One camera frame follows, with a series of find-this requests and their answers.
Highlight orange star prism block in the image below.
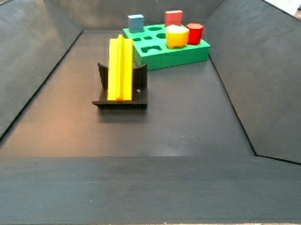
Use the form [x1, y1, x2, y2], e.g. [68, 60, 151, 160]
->
[107, 35, 132, 101]

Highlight black curved fixture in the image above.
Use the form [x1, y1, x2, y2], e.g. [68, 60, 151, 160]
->
[92, 64, 148, 109]

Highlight green shape sorter base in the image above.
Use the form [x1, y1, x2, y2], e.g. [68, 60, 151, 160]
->
[123, 24, 210, 70]

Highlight yellow pentagon block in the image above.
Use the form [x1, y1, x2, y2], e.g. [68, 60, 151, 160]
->
[166, 25, 190, 48]

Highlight red hexagonal block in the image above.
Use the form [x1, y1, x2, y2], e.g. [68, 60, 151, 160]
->
[187, 23, 203, 45]

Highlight blue rectangular block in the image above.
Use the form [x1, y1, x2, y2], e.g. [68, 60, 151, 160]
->
[128, 14, 144, 33]

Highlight salmon rounded block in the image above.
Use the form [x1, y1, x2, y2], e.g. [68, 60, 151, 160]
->
[164, 10, 182, 26]

